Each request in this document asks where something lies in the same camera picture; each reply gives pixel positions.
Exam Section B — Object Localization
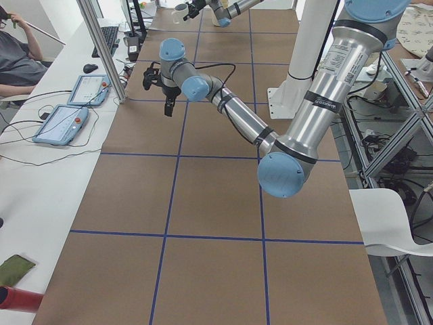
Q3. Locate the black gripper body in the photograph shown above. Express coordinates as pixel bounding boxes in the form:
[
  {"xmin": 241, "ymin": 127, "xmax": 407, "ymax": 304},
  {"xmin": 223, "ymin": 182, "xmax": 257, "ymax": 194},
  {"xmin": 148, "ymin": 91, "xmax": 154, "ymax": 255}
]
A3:
[
  {"xmin": 188, "ymin": 0, "xmax": 207, "ymax": 15},
  {"xmin": 143, "ymin": 61, "xmax": 181, "ymax": 100}
]

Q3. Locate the white ceramic HOME mug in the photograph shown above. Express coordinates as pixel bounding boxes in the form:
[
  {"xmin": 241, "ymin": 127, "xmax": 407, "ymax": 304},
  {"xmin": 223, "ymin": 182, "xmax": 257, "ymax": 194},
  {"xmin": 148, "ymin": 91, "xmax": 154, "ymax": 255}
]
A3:
[{"xmin": 171, "ymin": 3, "xmax": 189, "ymax": 24}]

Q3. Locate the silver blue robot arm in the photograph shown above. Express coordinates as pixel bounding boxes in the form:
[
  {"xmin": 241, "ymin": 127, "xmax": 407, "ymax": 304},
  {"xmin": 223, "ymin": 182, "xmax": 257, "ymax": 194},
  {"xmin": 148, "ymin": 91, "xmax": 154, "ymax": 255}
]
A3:
[
  {"xmin": 181, "ymin": 0, "xmax": 263, "ymax": 28},
  {"xmin": 143, "ymin": 1, "xmax": 408, "ymax": 198}
]

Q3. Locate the black keyboard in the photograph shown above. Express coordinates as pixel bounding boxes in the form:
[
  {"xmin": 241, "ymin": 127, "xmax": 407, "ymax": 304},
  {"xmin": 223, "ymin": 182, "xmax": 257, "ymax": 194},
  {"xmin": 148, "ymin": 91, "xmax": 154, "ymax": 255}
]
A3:
[{"xmin": 101, "ymin": 26, "xmax": 120, "ymax": 56}]

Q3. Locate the far blue teach pendant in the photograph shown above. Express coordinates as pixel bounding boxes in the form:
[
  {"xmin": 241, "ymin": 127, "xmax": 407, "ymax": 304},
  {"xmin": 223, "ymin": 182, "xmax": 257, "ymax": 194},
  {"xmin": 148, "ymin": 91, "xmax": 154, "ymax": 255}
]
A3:
[{"xmin": 67, "ymin": 74, "xmax": 111, "ymax": 106}]

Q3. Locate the blue teach pendant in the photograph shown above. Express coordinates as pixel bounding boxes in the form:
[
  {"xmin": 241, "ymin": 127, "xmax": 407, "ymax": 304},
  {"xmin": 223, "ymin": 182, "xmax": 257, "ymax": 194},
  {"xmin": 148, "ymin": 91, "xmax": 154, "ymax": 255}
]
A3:
[
  {"xmin": 32, "ymin": 105, "xmax": 89, "ymax": 146},
  {"xmin": 67, "ymin": 74, "xmax": 111, "ymax": 106}
]

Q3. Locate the black computer mouse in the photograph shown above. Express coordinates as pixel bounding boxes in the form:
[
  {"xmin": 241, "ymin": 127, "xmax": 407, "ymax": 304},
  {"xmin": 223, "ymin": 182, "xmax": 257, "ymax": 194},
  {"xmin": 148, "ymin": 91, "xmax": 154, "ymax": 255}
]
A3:
[{"xmin": 83, "ymin": 64, "xmax": 98, "ymax": 74}]

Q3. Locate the near blue teach pendant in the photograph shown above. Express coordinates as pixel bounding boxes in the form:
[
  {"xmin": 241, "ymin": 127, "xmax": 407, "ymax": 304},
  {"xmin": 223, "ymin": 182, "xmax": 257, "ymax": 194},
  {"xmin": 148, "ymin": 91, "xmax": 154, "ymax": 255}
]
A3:
[{"xmin": 32, "ymin": 105, "xmax": 89, "ymax": 146}]

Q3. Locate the seated person grey shirt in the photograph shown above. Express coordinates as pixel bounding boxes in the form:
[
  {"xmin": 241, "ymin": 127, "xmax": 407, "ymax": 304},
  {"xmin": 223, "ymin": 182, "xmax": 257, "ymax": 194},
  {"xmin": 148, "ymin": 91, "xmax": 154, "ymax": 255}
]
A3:
[{"xmin": 1, "ymin": 9, "xmax": 48, "ymax": 98}]

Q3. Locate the green cloth pouch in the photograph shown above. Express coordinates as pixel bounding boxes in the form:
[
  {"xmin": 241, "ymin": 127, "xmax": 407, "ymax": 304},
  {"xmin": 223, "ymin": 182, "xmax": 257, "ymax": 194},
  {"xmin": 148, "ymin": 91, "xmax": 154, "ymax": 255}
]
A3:
[{"xmin": 1, "ymin": 255, "xmax": 36, "ymax": 286}]

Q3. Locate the white plastic chair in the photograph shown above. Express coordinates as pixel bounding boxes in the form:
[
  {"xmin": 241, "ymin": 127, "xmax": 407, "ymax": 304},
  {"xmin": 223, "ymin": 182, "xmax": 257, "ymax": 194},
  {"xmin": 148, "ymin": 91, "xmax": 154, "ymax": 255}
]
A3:
[{"xmin": 349, "ymin": 188, "xmax": 432, "ymax": 257}]

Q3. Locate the red cylinder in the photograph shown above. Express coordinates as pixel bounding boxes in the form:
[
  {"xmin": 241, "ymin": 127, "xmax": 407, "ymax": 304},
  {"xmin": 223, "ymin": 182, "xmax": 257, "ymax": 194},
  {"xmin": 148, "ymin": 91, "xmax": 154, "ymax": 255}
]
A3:
[{"xmin": 1, "ymin": 286, "xmax": 44, "ymax": 313}]

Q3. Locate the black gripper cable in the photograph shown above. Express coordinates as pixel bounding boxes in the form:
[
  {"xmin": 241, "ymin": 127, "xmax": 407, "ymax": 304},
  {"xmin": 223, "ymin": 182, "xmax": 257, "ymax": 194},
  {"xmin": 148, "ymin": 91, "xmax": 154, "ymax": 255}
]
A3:
[{"xmin": 192, "ymin": 62, "xmax": 237, "ymax": 102}]

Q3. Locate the aluminium frame post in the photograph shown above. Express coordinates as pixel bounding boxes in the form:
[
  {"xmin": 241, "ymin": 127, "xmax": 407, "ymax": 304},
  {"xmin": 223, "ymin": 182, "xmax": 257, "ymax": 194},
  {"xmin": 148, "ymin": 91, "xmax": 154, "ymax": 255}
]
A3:
[{"xmin": 76, "ymin": 0, "xmax": 126, "ymax": 103}]

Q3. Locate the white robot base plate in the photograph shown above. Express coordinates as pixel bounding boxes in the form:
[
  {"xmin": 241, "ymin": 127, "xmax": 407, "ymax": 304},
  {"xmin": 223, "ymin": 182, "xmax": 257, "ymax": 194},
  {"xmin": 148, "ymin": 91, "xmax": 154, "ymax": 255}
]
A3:
[{"xmin": 267, "ymin": 81, "xmax": 298, "ymax": 119}]

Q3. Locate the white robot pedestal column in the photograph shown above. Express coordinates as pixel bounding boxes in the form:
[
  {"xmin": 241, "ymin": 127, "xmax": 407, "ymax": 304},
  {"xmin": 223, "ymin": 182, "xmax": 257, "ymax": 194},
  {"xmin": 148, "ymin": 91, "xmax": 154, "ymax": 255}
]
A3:
[{"xmin": 288, "ymin": 0, "xmax": 340, "ymax": 81}]

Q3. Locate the aluminium frame rack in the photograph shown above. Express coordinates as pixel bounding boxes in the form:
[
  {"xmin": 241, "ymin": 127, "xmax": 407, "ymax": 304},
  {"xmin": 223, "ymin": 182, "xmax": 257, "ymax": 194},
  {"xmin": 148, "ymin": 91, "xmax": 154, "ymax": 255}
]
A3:
[{"xmin": 332, "ymin": 46, "xmax": 432, "ymax": 324}]

